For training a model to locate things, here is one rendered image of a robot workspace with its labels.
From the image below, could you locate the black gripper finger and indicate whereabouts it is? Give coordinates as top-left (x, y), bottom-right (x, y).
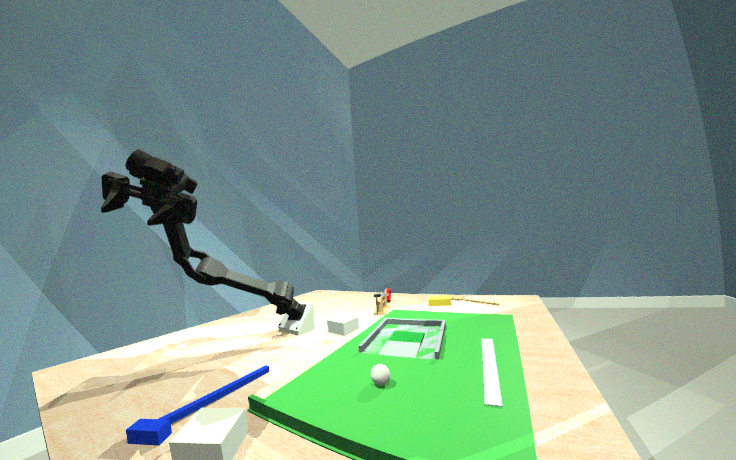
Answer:
top-left (101, 178), bottom-right (124, 213)
top-left (147, 195), bottom-right (184, 226)

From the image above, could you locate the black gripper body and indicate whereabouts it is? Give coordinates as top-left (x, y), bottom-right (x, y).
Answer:
top-left (101, 171), bottom-right (197, 224)

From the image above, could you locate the white golf ball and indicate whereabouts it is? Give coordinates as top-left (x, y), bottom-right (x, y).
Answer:
top-left (371, 364), bottom-right (390, 385)

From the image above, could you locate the yellow rectangular block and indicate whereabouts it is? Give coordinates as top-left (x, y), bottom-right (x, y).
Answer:
top-left (429, 296), bottom-right (451, 306)

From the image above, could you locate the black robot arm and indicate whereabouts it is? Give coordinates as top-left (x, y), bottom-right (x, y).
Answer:
top-left (125, 149), bottom-right (307, 320)

